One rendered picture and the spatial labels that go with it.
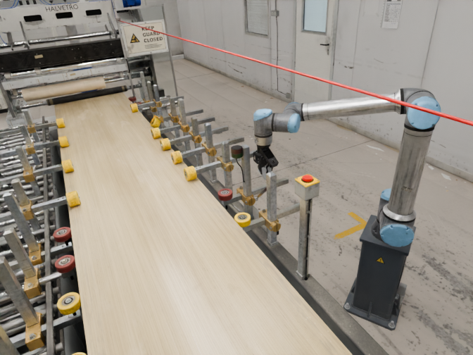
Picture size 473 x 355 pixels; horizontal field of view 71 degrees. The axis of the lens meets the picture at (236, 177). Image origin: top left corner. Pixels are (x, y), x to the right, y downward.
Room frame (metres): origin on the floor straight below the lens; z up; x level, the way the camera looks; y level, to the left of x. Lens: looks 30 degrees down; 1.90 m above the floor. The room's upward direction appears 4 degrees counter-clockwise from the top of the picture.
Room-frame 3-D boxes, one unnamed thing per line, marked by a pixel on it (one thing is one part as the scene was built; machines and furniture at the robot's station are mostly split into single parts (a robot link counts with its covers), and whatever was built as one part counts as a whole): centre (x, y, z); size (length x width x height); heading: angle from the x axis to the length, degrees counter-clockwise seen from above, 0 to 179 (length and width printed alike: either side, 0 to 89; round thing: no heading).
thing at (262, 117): (1.54, -0.15, 1.30); 0.10 x 0.09 x 0.12; 69
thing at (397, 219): (1.29, -0.78, 1.08); 0.17 x 0.15 x 0.75; 159
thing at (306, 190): (1.10, -0.27, 1.18); 0.07 x 0.07 x 0.08; 25
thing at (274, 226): (1.36, -0.15, 0.84); 0.13 x 0.06 x 0.05; 25
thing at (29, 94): (3.68, 1.55, 1.05); 1.43 x 0.12 x 0.12; 115
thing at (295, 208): (1.39, -0.19, 0.83); 0.43 x 0.03 x 0.04; 115
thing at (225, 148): (1.79, 0.05, 0.86); 0.03 x 0.03 x 0.48; 25
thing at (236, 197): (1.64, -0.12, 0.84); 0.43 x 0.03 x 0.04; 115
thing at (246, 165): (1.56, -0.05, 0.93); 0.03 x 0.03 x 0.48; 25
